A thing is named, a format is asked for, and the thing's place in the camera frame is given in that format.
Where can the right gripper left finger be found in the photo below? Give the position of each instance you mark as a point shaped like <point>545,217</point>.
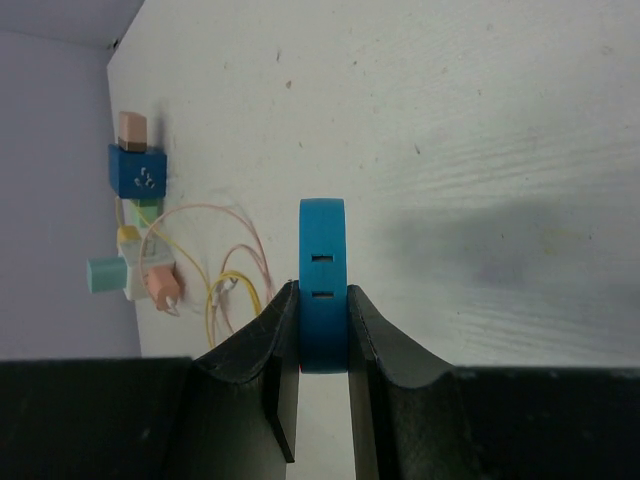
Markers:
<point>238,413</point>

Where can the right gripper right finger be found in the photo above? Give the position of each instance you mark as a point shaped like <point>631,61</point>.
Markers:
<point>406,413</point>

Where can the salmon plug with cable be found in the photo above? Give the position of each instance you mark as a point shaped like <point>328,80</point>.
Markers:
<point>163,288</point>

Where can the white cube socket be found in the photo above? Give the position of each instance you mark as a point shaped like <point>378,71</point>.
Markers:
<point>156,252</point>

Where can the teal plug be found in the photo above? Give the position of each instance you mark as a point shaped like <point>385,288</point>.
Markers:
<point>106,274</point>

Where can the light blue plug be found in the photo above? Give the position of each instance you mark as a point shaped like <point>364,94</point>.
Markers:
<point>323,331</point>

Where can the yellow plug with cable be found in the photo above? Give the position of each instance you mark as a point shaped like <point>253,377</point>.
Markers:
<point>127,233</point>

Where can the dark blue cube socket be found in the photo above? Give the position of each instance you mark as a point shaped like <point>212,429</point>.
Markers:
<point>137,175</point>

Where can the pink plug on blue cube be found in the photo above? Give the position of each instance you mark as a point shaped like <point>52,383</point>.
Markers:
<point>132,136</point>

